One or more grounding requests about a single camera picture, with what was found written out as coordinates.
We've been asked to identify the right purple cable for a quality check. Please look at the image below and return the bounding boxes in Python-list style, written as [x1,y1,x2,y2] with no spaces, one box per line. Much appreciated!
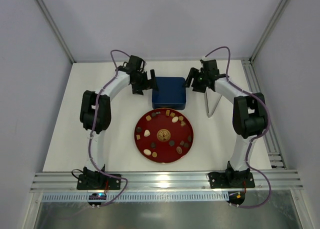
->
[201,46,273,209]

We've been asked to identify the blue tin lid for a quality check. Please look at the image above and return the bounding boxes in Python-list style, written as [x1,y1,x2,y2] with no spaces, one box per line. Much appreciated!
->
[151,76,187,107]

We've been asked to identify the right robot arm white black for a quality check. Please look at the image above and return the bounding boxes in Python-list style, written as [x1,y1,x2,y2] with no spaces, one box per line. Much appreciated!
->
[184,59,270,189]

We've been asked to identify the white swirl oval chocolate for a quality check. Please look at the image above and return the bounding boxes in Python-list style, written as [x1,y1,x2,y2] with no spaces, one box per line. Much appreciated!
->
[143,149,151,156]

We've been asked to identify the brown oval chocolate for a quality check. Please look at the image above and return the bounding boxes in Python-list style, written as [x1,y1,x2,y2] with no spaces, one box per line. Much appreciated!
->
[176,146,183,154]

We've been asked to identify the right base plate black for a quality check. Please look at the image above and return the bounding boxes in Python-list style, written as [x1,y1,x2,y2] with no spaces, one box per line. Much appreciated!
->
[208,171,256,189]

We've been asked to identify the metal tongs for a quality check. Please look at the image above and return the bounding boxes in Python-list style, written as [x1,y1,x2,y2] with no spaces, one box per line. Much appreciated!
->
[204,88,222,118]

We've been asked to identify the white slotted cable duct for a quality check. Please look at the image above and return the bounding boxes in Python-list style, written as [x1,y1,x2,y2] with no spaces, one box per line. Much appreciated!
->
[41,191,229,203]

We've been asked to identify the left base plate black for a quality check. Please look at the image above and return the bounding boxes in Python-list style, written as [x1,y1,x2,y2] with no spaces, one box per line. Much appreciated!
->
[76,173,121,191]

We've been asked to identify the aluminium mounting rail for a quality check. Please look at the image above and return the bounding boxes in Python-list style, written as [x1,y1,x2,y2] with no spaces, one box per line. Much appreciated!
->
[30,169,304,193]

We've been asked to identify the white shell chocolate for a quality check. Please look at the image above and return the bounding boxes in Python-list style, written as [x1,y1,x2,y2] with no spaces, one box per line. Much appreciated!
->
[144,129,151,137]

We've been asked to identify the red round plate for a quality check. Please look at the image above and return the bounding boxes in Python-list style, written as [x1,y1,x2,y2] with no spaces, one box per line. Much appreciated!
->
[133,108,194,164]

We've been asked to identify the grey flower chocolate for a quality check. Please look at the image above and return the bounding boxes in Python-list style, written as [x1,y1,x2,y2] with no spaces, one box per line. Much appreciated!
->
[169,140,175,147]

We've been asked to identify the blue chocolate box with tray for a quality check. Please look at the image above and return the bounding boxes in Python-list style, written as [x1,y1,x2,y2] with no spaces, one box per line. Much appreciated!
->
[152,102,186,111]

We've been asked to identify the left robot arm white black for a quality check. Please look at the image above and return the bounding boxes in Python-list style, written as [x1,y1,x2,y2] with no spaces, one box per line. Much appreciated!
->
[76,55,158,191]

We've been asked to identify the base plate black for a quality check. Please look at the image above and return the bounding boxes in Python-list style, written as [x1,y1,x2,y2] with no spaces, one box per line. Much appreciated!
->
[208,171,256,189]
[76,173,121,191]

